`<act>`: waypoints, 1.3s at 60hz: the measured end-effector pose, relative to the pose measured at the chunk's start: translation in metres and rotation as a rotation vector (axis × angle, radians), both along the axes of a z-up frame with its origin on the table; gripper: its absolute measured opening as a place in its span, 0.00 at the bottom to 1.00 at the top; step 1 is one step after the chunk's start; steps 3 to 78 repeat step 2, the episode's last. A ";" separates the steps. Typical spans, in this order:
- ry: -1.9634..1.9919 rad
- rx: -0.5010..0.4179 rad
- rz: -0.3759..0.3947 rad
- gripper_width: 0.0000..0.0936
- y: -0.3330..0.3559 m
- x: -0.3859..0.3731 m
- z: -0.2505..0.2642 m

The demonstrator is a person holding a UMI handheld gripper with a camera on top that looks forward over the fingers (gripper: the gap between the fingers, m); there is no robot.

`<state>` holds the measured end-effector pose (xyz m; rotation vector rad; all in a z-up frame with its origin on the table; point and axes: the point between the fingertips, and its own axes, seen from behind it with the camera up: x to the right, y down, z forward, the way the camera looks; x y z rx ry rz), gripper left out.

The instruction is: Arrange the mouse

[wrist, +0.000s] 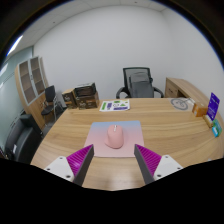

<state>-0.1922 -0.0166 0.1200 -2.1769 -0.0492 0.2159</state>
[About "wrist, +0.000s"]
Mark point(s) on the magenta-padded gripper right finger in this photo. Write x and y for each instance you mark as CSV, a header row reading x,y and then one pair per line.
x,y
168,165

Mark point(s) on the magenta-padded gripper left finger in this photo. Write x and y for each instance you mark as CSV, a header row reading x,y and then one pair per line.
x,y
58,166

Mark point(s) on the pink computer mouse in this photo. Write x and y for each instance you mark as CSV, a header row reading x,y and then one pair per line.
x,y
114,136

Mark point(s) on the pink and blue mouse pad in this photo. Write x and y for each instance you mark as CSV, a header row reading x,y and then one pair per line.
x,y
133,133

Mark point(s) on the black armchair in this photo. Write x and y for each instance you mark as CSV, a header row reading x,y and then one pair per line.
x,y
20,140

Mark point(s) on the blue packet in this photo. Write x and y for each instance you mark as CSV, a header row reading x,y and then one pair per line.
x,y
214,131

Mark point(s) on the small yellow box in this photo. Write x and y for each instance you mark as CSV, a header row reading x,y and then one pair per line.
x,y
208,121

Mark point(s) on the green packet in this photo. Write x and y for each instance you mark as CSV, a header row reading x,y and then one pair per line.
x,y
218,126

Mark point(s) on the orange cardboard box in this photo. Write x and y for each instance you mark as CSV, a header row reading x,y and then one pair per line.
x,y
199,109

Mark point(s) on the small black chair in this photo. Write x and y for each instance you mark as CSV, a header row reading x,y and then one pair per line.
x,y
50,98

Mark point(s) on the small brown cardboard box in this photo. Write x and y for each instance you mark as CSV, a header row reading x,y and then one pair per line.
x,y
69,98

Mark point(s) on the brown printed cardboard box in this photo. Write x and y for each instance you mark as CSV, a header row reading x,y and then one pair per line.
x,y
88,101

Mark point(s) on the purple standing sign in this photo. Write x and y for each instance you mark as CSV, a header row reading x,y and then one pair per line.
x,y
213,106

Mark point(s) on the wooden side desk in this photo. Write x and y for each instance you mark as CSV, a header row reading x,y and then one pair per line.
x,y
183,88

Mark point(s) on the white and green leaflet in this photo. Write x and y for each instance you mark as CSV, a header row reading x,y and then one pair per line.
x,y
115,105

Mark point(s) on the black box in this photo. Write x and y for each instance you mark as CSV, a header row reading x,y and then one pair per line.
x,y
85,90

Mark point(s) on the wooden shelf unit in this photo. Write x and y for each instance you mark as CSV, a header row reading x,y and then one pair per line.
x,y
30,90

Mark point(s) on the grey mesh office chair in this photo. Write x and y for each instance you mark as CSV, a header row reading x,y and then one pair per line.
x,y
140,83

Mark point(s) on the ceiling light panel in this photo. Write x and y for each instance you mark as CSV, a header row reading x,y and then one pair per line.
x,y
15,45

